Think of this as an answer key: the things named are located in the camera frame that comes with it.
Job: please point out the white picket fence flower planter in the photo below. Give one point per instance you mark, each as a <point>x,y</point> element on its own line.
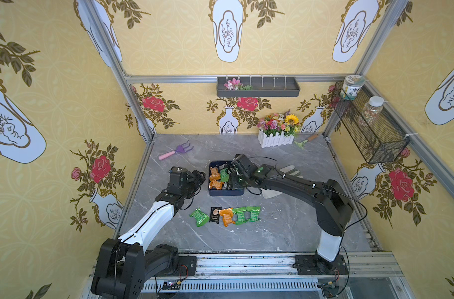
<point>278,129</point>

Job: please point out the jar with printed label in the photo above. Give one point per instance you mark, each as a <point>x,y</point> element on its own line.
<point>351,86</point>

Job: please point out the orange packet in box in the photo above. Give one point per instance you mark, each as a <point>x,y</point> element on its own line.
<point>215,179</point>

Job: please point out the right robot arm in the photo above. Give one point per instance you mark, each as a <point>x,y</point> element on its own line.
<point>333,209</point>

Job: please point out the white and green garden glove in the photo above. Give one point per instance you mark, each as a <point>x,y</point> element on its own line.
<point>290,170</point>

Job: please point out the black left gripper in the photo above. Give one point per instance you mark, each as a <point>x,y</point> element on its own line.
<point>196,177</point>

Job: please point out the black wire mesh basket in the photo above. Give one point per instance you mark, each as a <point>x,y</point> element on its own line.
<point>380,139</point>

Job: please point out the green cookie packet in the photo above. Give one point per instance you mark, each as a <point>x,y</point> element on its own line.
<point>240,214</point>
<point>254,212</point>
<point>201,218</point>

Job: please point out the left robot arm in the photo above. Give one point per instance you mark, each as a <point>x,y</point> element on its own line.
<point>125,264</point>

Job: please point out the green rake with wooden handle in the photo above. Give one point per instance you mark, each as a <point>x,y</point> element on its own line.
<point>307,140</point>

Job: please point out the clear jar with white lid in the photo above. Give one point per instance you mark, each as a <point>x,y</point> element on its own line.
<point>371,110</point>

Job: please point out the dark blue storage box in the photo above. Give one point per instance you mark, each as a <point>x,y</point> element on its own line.
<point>230,186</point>

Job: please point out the black cookie packet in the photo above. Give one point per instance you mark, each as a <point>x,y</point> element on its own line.
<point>215,215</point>

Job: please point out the pink flowers on shelf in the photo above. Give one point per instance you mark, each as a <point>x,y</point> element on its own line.
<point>236,84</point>

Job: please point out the grey wall shelf tray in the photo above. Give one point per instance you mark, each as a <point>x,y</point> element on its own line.
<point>263,86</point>

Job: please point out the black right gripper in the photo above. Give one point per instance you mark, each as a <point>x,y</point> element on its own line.
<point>234,170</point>

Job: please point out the orange cookie packet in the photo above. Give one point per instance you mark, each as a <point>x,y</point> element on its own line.
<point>227,215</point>

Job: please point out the small circuit board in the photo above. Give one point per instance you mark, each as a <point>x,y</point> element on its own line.
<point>170,285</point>

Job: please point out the pink and purple garden rake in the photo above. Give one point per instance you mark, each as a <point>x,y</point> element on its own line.
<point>180,149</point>

